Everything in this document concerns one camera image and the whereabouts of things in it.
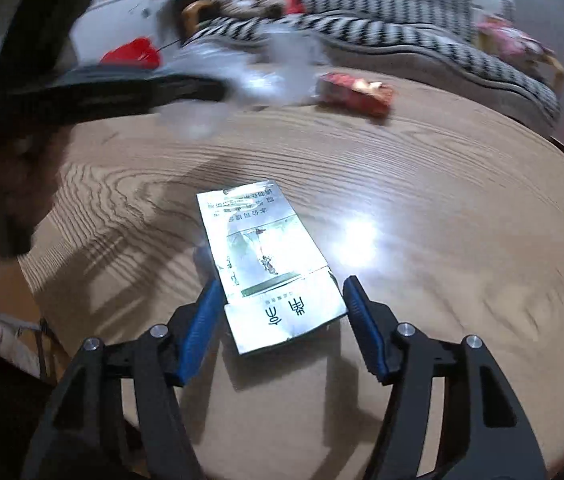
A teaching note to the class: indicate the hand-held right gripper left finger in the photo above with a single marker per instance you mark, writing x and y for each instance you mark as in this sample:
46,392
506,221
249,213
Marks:
201,332

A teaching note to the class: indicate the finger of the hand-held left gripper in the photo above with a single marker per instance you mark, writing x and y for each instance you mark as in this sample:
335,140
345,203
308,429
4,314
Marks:
112,95

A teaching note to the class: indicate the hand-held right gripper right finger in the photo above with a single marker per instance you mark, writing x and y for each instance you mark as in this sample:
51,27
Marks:
365,330

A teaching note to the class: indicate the silver cigarette box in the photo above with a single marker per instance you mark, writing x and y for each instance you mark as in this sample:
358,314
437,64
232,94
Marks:
267,265

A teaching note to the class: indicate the clear plastic bag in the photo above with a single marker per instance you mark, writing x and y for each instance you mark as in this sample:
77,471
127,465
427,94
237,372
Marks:
242,80

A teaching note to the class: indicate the red plastic stool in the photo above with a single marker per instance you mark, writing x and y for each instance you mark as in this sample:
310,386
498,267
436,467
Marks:
132,52

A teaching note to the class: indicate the white cabinet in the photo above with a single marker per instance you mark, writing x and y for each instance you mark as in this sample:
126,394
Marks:
112,22

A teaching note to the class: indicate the red cardboard box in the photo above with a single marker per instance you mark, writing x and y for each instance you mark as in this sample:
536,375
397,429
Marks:
356,94

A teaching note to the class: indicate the black white striped sofa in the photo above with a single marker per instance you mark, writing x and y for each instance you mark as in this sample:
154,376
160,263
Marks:
401,25

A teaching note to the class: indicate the pink printed cushion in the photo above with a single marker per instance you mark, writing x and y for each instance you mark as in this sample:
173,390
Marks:
514,40

